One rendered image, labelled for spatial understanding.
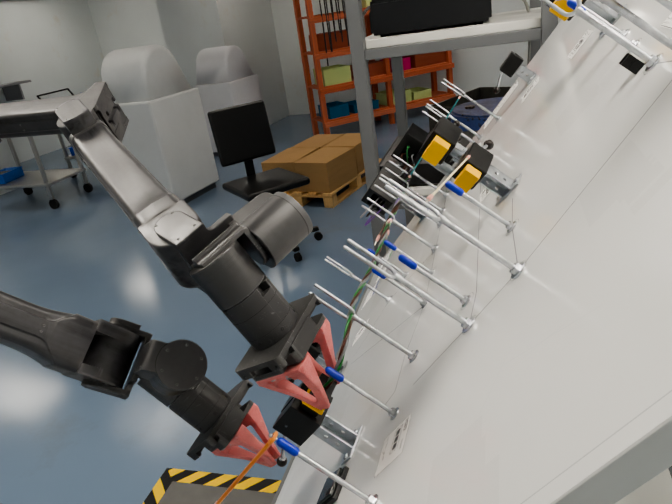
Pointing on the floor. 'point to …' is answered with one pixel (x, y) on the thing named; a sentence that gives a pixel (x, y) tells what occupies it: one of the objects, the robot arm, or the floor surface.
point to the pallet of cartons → (323, 167)
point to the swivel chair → (255, 135)
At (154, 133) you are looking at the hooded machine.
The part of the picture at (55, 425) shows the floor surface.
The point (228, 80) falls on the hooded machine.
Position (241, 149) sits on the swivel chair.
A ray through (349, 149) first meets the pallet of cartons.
